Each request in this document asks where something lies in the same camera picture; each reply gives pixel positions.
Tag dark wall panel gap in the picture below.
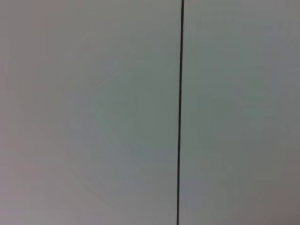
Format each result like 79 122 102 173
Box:
176 0 185 225

